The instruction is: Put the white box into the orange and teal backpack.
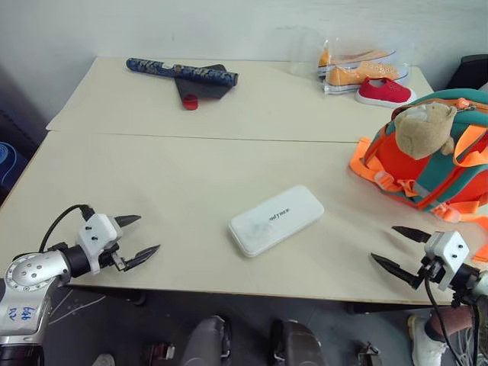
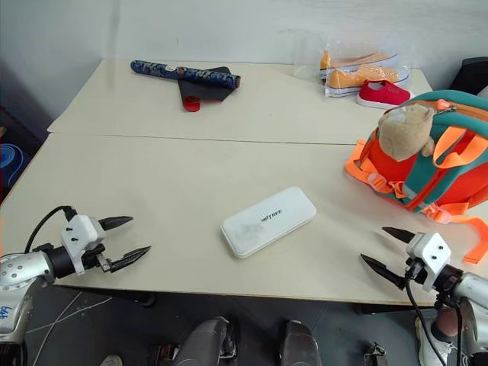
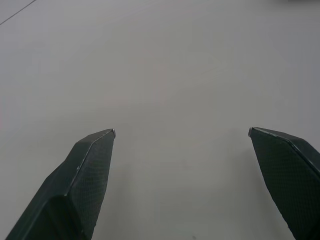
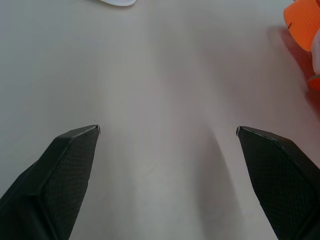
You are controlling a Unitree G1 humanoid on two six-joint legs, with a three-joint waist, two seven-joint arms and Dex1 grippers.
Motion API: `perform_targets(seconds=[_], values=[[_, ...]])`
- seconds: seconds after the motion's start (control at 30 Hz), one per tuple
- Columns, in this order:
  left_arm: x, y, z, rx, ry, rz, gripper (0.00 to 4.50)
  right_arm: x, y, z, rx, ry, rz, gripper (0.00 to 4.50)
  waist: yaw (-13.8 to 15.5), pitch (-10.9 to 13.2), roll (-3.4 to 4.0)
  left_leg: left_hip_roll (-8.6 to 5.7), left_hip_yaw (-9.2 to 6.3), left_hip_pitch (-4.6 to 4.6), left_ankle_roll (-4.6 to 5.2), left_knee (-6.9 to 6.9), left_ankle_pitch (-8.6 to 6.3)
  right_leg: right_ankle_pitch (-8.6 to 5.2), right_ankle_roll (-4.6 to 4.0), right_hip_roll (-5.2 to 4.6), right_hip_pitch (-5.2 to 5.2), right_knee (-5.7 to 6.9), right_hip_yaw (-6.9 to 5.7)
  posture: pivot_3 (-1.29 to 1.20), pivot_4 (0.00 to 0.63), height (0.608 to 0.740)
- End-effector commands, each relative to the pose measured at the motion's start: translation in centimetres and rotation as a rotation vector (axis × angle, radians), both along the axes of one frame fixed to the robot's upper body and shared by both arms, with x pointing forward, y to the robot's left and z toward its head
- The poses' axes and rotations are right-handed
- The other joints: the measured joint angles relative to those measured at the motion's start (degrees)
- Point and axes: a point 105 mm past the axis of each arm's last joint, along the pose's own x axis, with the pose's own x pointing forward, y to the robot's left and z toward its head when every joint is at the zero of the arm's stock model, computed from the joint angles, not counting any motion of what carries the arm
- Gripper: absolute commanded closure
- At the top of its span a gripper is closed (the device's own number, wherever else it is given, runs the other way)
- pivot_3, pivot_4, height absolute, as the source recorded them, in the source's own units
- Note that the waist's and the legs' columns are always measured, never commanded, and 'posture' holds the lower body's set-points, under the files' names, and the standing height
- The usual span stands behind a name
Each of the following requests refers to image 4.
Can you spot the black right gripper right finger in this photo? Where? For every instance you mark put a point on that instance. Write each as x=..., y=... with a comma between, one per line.
x=280, y=185

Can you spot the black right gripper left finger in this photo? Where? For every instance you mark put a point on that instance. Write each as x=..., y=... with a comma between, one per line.
x=55, y=185

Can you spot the white object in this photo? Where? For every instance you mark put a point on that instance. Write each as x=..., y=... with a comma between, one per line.
x=119, y=2

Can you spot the orange plastic object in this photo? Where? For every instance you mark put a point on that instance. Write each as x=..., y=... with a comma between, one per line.
x=303, y=27

